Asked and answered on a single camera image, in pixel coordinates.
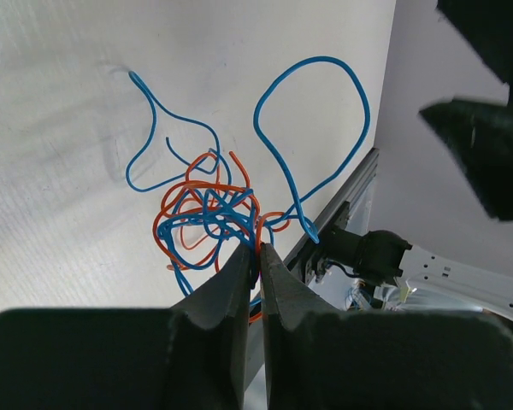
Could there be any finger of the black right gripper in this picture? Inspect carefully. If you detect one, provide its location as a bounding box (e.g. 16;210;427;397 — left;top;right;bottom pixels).
437;0;513;85
419;99;513;221

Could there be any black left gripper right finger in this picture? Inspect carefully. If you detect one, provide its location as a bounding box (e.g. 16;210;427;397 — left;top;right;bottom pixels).
260;244;513;409

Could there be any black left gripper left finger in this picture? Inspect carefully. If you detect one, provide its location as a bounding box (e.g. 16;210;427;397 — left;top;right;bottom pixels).
0;245;251;409

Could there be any multicolour cable bundle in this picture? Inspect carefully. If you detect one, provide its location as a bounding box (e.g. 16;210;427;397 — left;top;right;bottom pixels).
126;56;371;325

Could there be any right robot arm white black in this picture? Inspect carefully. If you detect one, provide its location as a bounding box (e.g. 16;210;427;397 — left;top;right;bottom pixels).
321;1;513;322

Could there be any aluminium frame rail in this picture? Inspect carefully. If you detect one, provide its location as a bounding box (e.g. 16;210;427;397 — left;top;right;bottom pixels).
284;148;380;284

